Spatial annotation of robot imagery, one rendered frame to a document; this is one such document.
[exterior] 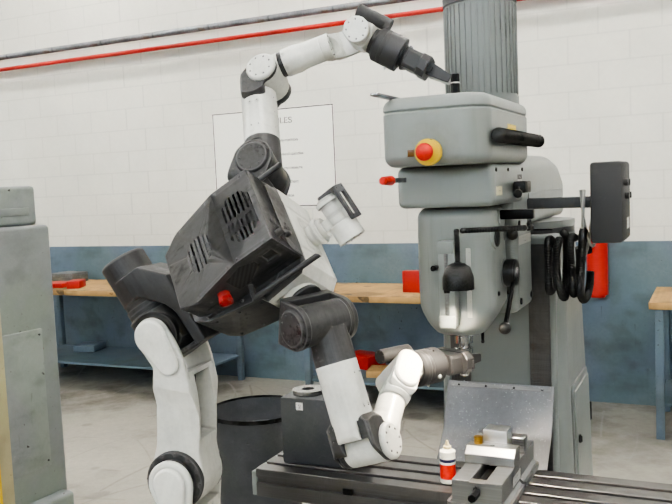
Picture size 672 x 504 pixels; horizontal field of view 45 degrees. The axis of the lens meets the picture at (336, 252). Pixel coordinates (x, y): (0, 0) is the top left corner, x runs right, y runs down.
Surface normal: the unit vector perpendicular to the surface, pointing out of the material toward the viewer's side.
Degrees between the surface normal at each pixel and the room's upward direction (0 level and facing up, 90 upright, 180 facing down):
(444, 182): 90
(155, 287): 90
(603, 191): 90
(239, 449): 94
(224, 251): 74
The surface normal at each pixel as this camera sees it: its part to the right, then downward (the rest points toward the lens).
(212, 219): -0.69, -0.18
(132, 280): -0.27, 0.09
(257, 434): 0.13, 0.14
